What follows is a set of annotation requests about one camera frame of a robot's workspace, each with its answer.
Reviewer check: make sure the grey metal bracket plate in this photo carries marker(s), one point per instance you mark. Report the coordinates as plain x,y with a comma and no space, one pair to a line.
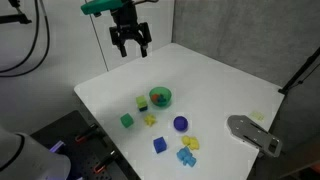
250,132

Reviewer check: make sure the green translucent bowl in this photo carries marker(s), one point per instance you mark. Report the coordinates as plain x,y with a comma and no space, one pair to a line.
164,102

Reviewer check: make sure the purple ball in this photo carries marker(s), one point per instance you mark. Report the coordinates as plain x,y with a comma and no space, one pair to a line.
180,123

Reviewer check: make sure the green cube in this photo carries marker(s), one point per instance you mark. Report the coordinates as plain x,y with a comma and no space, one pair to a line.
127,120

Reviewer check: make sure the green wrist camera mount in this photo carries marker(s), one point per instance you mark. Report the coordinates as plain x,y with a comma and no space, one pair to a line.
99,6

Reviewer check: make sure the lime and blue block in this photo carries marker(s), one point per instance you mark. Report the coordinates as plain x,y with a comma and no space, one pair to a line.
142,102

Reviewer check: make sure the black tripod pole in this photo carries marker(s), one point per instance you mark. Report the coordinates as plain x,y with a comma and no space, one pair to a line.
300,71

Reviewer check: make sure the dark blue toy piece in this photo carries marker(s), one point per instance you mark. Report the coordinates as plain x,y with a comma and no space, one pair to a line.
162,98

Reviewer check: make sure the pale yellow small tag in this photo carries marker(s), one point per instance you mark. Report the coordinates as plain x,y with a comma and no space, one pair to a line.
257,115

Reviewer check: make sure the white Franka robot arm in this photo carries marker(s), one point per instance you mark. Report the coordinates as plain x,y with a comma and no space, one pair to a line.
30,156

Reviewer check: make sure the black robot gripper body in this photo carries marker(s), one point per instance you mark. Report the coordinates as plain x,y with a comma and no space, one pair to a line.
127,24

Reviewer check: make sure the light blue foam toy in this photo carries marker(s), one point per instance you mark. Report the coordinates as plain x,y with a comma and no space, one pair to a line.
185,156

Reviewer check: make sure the black perforated breadboard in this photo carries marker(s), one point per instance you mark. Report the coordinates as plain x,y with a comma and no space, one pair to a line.
86,150

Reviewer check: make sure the yellow jack toy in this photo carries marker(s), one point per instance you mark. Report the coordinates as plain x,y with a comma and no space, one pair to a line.
150,120

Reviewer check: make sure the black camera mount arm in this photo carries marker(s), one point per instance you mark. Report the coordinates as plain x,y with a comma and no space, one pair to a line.
15,18

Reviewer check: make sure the orange toy piece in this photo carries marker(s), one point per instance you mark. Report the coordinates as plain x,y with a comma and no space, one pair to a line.
154,97

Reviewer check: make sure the blue cube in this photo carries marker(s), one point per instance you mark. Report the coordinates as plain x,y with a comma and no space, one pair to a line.
160,145

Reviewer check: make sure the yellow foam toy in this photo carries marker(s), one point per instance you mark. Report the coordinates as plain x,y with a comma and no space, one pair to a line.
190,142

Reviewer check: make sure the orange and black clamp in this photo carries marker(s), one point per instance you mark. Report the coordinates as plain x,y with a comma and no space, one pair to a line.
86,133
105,162

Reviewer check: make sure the small purple lit block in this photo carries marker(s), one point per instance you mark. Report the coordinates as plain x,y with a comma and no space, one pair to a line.
57,146

